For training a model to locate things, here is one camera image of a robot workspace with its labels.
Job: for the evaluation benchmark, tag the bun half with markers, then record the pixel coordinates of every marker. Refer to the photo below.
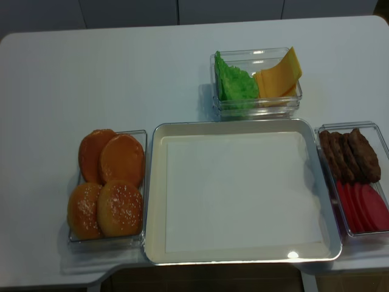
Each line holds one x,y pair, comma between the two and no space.
122,158
89,154

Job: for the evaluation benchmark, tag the green lettuce leaf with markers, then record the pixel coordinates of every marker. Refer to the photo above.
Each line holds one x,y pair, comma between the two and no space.
234,83

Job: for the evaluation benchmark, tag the clear lettuce cheese container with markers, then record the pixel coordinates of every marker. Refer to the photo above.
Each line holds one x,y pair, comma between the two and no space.
252,61

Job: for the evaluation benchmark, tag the white parchment paper sheet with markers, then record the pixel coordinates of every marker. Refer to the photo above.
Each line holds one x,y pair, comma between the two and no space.
239,191

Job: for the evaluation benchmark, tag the white metal tray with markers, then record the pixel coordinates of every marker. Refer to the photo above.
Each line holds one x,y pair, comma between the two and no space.
327,249

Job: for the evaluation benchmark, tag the bun bottom half front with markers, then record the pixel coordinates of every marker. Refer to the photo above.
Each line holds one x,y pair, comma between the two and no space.
122,158

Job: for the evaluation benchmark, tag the sesame bun top right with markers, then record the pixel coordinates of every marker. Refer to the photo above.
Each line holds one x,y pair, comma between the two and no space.
120,209

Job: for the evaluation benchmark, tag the sesame bun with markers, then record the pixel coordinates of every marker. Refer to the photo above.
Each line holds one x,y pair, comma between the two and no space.
82,211
120,209

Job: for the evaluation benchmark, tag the flat yellow cheese slices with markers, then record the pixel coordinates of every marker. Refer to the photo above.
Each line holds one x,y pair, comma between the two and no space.
274,83

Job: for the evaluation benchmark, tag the clear bun container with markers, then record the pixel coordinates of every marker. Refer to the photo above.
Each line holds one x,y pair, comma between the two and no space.
141,136

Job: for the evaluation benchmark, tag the upright yellow cheese slice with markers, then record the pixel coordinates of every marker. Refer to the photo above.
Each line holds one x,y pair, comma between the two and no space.
291,63

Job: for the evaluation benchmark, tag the sesame bun top left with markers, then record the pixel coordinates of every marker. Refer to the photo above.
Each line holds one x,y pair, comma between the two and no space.
82,211

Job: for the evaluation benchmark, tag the brown patty far left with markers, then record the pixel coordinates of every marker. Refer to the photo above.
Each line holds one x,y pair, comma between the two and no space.
325,145

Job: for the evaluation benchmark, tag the brown patty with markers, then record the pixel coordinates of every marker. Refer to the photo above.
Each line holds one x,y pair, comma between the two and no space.
325,145
350,159
365,156
346,173

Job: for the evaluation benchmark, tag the tomato slice far left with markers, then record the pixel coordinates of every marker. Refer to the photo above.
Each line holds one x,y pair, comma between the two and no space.
346,206

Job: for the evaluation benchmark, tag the tomato slice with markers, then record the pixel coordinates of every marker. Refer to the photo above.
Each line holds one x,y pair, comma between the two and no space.
367,226
346,206
374,208
357,226

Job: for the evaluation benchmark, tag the clear patty tomato container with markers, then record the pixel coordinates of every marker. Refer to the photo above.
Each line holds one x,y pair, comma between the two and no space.
372,133

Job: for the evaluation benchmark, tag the brown patty right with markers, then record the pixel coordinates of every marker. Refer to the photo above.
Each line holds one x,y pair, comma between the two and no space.
365,156

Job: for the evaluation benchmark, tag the tomato slice right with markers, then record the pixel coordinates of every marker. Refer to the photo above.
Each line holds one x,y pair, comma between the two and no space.
374,208

